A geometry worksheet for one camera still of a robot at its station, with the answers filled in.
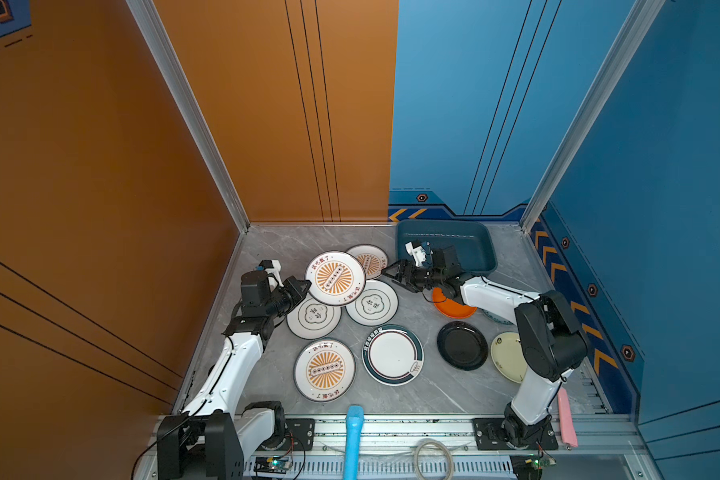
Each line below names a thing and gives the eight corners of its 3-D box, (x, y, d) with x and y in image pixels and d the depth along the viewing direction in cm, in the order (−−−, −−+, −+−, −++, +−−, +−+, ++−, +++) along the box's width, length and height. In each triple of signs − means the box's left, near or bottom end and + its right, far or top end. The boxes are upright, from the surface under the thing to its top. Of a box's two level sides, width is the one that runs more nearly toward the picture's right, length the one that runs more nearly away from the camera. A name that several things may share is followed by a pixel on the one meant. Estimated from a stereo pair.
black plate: (441, 370, 85) (442, 367, 83) (434, 324, 94) (435, 321, 93) (490, 370, 85) (493, 367, 84) (479, 324, 94) (481, 321, 93)
